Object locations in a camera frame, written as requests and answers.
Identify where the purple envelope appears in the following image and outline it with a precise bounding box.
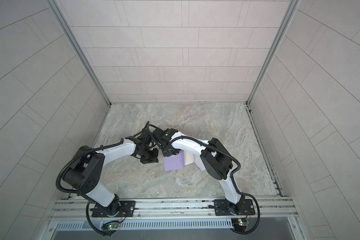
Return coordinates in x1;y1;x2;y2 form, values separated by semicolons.
164;151;185;171

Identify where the cream envelope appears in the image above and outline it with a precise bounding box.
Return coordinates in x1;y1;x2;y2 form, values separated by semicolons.
184;151;195;166

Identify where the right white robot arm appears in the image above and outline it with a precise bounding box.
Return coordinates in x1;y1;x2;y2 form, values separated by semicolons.
151;129;245;215

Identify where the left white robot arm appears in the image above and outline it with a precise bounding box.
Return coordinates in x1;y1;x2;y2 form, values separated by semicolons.
56;123;159;216

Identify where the white paper sheet underneath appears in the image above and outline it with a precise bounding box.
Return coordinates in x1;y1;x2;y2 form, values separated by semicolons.
194;155;206;172

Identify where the left circuit board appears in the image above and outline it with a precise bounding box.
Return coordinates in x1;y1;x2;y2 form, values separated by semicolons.
102;221;121;231

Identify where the circuit board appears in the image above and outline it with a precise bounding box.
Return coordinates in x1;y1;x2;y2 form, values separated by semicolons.
231;219;251;234
102;221;121;231

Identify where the right circuit board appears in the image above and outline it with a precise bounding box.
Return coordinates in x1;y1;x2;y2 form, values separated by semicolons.
231;219;251;234

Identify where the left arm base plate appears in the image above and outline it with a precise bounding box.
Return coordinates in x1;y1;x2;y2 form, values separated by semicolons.
90;201;136;218

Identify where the left black corrugated cable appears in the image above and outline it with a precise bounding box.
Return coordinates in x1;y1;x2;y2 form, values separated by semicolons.
55;120;151;236

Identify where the black corrugated cable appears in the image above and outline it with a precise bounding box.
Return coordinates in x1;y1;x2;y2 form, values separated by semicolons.
55;120;151;236
148;124;261;235

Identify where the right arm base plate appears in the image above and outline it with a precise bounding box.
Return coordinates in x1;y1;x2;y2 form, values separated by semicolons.
209;198;256;216

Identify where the right black corrugated cable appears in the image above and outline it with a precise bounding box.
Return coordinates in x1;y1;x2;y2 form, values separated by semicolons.
148;124;261;235

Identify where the aluminium rail frame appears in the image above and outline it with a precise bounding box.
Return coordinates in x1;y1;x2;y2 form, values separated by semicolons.
42;196;305;240

